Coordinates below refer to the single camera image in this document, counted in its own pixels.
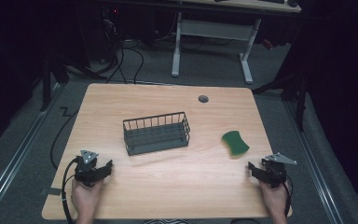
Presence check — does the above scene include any white-legged desk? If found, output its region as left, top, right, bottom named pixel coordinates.
left=170, top=0, right=303, bottom=85

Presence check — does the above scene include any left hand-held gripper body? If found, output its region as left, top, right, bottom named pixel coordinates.
left=74, top=149, right=104, bottom=188

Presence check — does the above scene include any black floor cable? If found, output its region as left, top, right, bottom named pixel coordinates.
left=49, top=106, right=80, bottom=171

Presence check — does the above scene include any metal floor rail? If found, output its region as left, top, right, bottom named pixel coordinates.
left=283, top=99, right=345, bottom=224
left=0, top=82, right=63, bottom=223

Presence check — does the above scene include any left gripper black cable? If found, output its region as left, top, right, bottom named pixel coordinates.
left=61, top=157, right=81, bottom=224

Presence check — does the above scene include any grey tape strip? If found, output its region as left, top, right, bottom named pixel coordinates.
left=39, top=187, right=62, bottom=197

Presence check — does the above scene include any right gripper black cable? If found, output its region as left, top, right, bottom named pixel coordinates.
left=282, top=174, right=294, bottom=218

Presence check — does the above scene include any bundle of black cables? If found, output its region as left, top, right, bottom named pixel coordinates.
left=88, top=8, right=145, bottom=85

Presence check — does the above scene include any person's patterned clothing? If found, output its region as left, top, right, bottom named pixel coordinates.
left=143, top=218, right=191, bottom=224

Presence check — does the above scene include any person's left hand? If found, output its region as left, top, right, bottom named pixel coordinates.
left=71, top=178, right=105, bottom=222

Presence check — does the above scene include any black metal stand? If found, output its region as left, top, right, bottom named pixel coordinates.
left=39, top=46, right=71, bottom=112
left=251, top=62, right=310, bottom=133

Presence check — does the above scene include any green sponge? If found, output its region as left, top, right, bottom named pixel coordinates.
left=220, top=130, right=251, bottom=159

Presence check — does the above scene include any dark wire basket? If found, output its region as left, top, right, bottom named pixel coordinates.
left=122, top=111, right=191, bottom=157

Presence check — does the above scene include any person's right hand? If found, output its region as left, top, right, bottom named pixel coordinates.
left=258, top=179, right=291, bottom=220

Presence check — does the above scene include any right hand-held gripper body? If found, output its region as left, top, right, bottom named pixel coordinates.
left=260, top=151, right=298, bottom=189

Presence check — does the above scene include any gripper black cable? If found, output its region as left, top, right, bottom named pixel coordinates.
left=282, top=174, right=294, bottom=218
left=61, top=157, right=81, bottom=224

